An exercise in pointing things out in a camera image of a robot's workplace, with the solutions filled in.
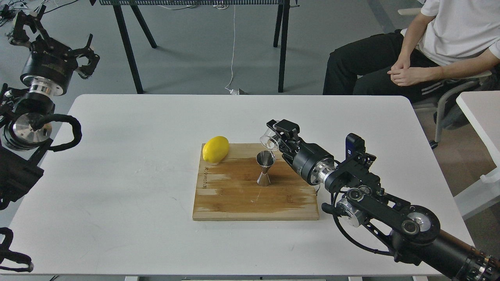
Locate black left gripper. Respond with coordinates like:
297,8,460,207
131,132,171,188
7,5,100,96

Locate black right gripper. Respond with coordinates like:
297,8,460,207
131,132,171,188
266,119,334,185

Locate clear glass measuring cup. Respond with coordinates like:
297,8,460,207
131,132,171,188
259,128,280,151

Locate steel double jigger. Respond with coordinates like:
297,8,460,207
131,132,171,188
256,151,275,187

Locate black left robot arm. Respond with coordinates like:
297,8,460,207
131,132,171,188
0,5,100,210

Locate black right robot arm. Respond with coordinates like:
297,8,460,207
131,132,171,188
261,119,499,281

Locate person's left hand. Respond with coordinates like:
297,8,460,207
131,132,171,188
387,66,444,87

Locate person's right hand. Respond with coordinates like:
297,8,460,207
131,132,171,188
387,58,411,80

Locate yellow lemon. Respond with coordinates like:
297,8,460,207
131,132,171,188
202,136,230,163

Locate wooden cutting board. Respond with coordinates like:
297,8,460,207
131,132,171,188
192,143,319,221

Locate grey chair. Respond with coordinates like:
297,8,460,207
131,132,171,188
412,69,499,149

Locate seated person white shirt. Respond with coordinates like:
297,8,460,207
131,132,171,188
323,0,500,103

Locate white side table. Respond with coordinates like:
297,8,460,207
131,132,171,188
455,91,500,219

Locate black floor cables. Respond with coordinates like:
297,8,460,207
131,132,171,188
0,0,80,28

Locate white hanging cable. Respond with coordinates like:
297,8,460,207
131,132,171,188
225,5,248,95

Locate black metal table frame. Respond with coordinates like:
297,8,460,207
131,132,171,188
89,0,300,94

